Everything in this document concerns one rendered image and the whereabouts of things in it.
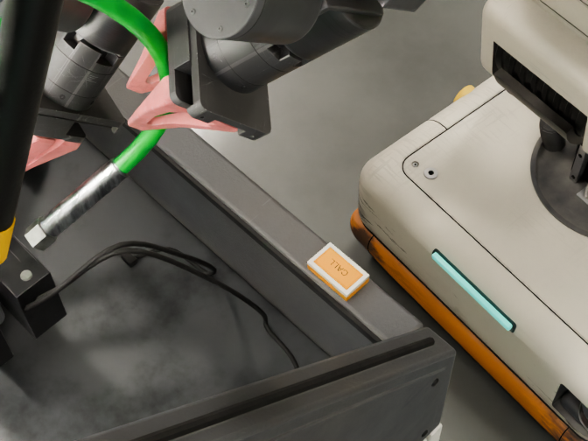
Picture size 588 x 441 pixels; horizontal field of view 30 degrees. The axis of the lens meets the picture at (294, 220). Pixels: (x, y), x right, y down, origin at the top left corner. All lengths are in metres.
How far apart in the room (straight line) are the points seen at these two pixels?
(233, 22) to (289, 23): 0.04
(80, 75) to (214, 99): 0.16
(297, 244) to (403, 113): 1.34
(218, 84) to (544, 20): 0.77
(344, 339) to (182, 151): 0.24
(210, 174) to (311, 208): 1.13
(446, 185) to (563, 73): 0.55
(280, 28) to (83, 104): 0.26
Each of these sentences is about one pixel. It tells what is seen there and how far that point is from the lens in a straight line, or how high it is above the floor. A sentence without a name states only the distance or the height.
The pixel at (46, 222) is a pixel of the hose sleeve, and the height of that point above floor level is 1.12.
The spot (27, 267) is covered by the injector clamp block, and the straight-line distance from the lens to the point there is 1.00.
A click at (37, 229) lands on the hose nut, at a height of 1.12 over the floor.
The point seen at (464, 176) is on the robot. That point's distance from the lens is 1.90.
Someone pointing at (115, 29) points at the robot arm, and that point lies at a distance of 0.81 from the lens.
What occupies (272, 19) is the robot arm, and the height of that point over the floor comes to 1.37.
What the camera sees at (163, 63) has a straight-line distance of 0.74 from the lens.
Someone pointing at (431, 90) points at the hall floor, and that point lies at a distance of 2.38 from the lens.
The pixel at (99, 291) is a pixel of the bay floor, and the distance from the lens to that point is 1.15.
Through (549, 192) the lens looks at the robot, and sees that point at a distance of 1.92.
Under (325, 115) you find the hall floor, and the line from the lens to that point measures 2.33.
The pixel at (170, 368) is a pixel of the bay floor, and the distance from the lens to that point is 1.10.
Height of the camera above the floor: 1.81
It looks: 57 degrees down
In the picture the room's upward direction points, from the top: 2 degrees counter-clockwise
